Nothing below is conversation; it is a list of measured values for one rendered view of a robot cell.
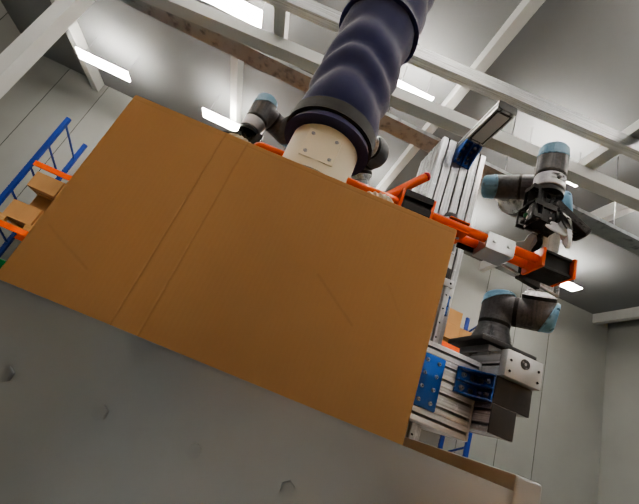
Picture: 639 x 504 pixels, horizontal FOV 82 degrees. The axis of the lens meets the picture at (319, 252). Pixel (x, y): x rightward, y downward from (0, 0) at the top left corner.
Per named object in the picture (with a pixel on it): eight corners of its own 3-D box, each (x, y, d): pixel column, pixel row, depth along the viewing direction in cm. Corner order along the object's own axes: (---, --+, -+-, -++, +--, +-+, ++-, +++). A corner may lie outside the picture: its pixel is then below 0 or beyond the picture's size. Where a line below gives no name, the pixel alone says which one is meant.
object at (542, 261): (541, 265, 82) (544, 246, 84) (520, 274, 89) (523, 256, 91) (576, 279, 82) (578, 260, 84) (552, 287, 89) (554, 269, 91)
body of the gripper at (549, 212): (513, 229, 95) (520, 192, 99) (544, 242, 95) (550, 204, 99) (534, 216, 88) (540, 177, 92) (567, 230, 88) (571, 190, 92)
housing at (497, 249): (486, 246, 83) (489, 229, 85) (470, 256, 89) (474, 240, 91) (514, 257, 83) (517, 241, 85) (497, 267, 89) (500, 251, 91)
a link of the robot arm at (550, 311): (513, 325, 148) (530, 193, 149) (556, 334, 140) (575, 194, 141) (510, 328, 138) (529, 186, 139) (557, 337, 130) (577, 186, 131)
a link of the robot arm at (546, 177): (552, 192, 101) (575, 176, 93) (550, 205, 99) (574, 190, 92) (527, 181, 101) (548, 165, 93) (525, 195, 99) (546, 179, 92)
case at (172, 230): (-33, 308, 47) (135, 93, 62) (95, 342, 84) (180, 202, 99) (394, 483, 48) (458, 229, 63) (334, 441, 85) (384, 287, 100)
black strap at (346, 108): (288, 92, 81) (295, 80, 82) (283, 154, 102) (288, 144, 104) (383, 131, 80) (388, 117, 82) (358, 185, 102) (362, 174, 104)
